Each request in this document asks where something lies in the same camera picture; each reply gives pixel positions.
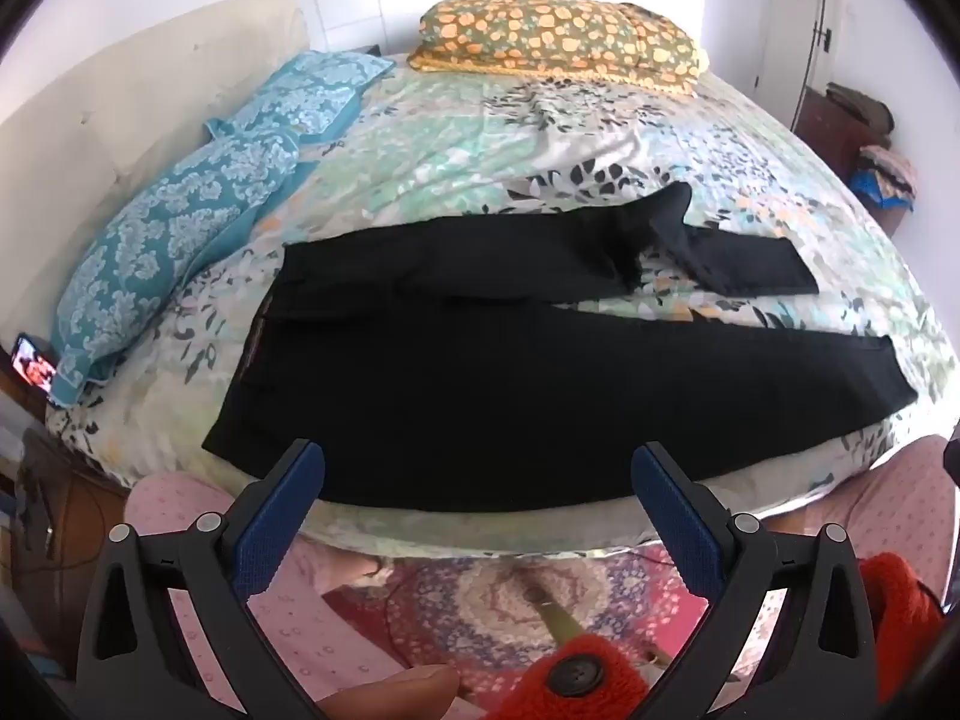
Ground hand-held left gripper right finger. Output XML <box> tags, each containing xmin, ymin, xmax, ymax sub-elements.
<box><xmin>630</xmin><ymin>441</ymin><xmax>883</xmax><ymax>720</ymax></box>

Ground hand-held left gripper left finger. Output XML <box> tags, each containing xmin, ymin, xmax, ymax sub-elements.
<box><xmin>75</xmin><ymin>439</ymin><xmax>326</xmax><ymax>720</ymax></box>

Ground black pants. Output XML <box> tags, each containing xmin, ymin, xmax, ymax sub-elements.
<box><xmin>202</xmin><ymin>181</ymin><xmax>920</xmax><ymax>515</ymax></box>

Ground person's left hand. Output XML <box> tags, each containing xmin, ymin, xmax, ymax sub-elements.
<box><xmin>313</xmin><ymin>664</ymin><xmax>460</xmax><ymax>720</ymax></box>

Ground pink dotted pajama legs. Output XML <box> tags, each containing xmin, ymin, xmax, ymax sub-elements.
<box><xmin>124</xmin><ymin>435</ymin><xmax>957</xmax><ymax>720</ymax></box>

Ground olive green object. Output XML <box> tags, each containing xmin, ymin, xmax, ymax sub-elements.
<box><xmin>523</xmin><ymin>583</ymin><xmax>587</xmax><ymax>642</ymax></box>

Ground red knit cardigan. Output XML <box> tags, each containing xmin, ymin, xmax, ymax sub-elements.
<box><xmin>495</xmin><ymin>551</ymin><xmax>947</xmax><ymax>720</ymax></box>

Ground patterned round rug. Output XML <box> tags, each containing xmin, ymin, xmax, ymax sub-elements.
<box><xmin>322</xmin><ymin>546</ymin><xmax>758</xmax><ymax>691</ymax></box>

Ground cluttered bedside table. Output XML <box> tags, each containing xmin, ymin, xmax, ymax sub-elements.
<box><xmin>0</xmin><ymin>382</ymin><xmax>130</xmax><ymax>616</ymax></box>

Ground phone with lit screen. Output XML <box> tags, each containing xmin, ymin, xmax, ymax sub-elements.
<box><xmin>11</xmin><ymin>333</ymin><xmax>58</xmax><ymax>392</ymax></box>

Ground pile of folded clothes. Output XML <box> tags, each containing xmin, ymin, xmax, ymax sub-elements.
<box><xmin>850</xmin><ymin>142</ymin><xmax>920</xmax><ymax>205</ymax></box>

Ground large blue floral pillow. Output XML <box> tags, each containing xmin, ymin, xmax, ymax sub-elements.
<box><xmin>52</xmin><ymin>127</ymin><xmax>305</xmax><ymax>410</ymax></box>

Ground wooden side table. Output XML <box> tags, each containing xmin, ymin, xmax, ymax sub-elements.
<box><xmin>793</xmin><ymin>81</ymin><xmax>910</xmax><ymax>235</ymax></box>

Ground dark green bundle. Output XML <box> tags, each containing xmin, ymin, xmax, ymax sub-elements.
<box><xmin>825</xmin><ymin>82</ymin><xmax>895</xmax><ymax>134</ymax></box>

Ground bed with floral sheet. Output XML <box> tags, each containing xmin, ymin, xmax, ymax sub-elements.
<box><xmin>45</xmin><ymin>52</ymin><xmax>960</xmax><ymax>563</ymax></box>

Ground small blue floral pillow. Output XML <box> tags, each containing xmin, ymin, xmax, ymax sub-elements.
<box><xmin>204</xmin><ymin>51</ymin><xmax>397</xmax><ymax>145</ymax></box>

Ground cream padded headboard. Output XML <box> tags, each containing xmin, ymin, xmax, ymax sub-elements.
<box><xmin>0</xmin><ymin>0</ymin><xmax>311</xmax><ymax>342</ymax></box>

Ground white door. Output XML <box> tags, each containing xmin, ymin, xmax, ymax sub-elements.
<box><xmin>759</xmin><ymin>0</ymin><xmax>842</xmax><ymax>132</ymax></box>

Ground orange floral pillow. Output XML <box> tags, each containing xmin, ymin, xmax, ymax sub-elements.
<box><xmin>406</xmin><ymin>0</ymin><xmax>710</xmax><ymax>97</ymax></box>

